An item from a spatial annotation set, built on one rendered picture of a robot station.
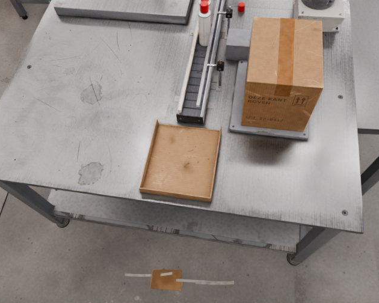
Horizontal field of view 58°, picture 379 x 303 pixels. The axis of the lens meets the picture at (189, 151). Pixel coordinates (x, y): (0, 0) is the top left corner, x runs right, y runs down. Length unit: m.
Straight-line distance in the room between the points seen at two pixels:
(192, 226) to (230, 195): 0.63
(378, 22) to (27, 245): 2.22
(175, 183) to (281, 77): 0.52
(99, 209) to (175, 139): 0.78
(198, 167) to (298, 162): 0.37
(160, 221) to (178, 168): 0.63
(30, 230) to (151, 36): 1.37
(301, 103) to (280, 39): 0.23
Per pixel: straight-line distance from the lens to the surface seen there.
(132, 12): 1.78
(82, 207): 2.00
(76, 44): 1.78
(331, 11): 1.74
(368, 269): 2.19
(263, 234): 1.85
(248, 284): 2.02
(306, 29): 1.32
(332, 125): 1.45
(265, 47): 1.24
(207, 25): 1.49
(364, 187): 2.09
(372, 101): 1.57
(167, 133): 1.36
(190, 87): 1.42
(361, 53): 1.73
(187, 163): 1.29
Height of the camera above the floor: 1.99
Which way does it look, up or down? 62 degrees down
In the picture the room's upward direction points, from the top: 7 degrees counter-clockwise
